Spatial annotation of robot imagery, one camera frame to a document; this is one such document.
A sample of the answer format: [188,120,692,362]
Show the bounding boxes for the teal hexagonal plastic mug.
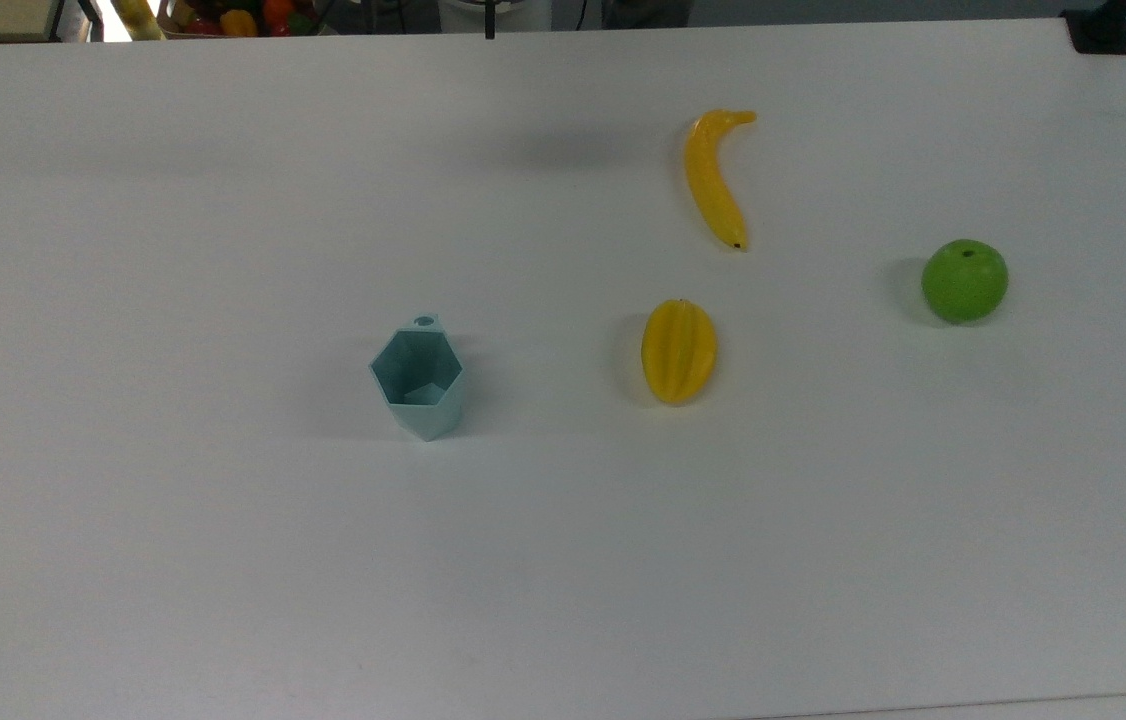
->
[368,314,466,442]

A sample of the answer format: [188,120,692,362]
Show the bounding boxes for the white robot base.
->
[437,0,554,33]

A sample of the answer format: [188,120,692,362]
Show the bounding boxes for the bowl of toy fruit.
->
[157,0,328,40]

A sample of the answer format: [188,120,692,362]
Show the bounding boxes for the yellow toy banana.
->
[684,108,758,252]

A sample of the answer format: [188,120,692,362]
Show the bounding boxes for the yellow toy starfruit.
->
[640,298,718,406]

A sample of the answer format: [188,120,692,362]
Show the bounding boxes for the green toy apple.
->
[921,238,1010,324]

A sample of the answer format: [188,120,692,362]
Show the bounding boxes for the black table clamp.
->
[1061,0,1126,56]

